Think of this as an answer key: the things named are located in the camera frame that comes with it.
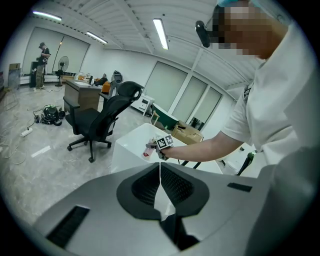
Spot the long ceiling light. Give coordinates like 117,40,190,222
85,30,109,45
32,10,63,22
152,17,170,51

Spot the wooden desk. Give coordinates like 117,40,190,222
63,79,103,114

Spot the person's right forearm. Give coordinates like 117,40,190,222
165,130,244,162

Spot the white low cabinet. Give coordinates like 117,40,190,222
130,94,156,117

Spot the white power strip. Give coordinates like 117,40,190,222
19,127,34,138

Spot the person's white shirt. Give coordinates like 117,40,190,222
220,21,320,167

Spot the white floor cable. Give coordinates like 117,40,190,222
0,128,28,166

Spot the brown cardboard box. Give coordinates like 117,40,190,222
171,120,204,146

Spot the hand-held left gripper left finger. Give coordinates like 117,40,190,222
33,162,181,256

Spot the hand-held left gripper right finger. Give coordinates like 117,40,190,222
159,162,271,256

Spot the white bathtub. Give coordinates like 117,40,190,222
110,122,224,176

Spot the black stand with green light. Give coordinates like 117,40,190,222
235,150,258,177

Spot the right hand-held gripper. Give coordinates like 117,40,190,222
145,134,176,161

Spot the black and green helmet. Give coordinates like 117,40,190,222
40,104,63,127

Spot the black standing fan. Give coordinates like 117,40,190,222
54,55,70,88

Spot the grey humanoid robot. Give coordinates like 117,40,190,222
108,70,124,99

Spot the black head-worn camera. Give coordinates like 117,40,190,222
195,20,212,49

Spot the black mesh office chair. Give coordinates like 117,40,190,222
62,80,145,164

